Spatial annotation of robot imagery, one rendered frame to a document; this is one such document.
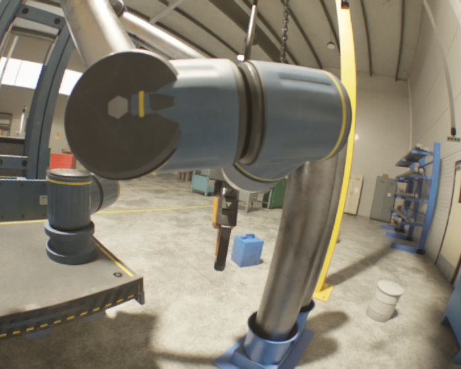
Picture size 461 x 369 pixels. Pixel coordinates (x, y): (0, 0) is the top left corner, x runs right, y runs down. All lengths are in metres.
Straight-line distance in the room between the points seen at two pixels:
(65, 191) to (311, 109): 0.80
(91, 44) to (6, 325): 0.72
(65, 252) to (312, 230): 1.00
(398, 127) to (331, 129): 10.59
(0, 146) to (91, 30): 1.68
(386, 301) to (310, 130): 2.07
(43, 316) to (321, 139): 0.76
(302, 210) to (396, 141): 9.89
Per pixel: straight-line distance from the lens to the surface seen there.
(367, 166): 10.27
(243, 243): 2.47
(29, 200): 1.41
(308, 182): 0.84
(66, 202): 0.85
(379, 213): 9.76
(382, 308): 2.22
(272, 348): 1.20
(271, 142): 0.17
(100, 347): 1.51
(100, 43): 0.40
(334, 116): 0.20
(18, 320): 0.73
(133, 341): 1.53
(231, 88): 0.16
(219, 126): 0.15
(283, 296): 0.99
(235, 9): 6.44
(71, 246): 0.91
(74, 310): 0.74
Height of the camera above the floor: 1.17
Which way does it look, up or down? 5 degrees down
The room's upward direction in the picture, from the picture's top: 9 degrees clockwise
